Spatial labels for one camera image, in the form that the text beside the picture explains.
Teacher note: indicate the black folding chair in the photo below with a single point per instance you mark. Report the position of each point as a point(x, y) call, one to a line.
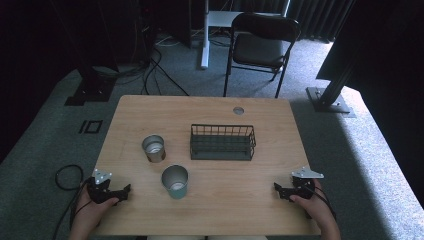
point(258, 50)

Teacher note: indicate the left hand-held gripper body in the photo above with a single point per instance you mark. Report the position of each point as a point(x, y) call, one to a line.
point(100, 191)

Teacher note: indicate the dark curtain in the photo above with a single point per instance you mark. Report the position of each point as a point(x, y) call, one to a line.
point(316, 20)

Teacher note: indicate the person's right hand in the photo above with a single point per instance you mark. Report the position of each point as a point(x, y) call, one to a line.
point(315, 210)

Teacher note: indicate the black slanted stand with base plate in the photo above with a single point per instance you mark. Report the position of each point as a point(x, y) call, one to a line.
point(328, 100)

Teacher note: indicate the short silver metal cup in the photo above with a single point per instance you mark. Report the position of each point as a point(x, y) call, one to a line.
point(153, 148)

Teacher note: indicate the person's left hand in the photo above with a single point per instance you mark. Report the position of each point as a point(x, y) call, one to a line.
point(89, 213)

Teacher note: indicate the tall teal metal cup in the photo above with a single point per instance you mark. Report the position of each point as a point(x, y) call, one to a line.
point(175, 182)

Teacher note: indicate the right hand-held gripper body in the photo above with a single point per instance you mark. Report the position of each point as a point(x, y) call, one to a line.
point(302, 186)

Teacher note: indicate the black stand with flat base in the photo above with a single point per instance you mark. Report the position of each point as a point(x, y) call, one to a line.
point(91, 90)

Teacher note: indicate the round grey table grommet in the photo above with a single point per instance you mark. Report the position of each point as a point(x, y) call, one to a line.
point(238, 110)

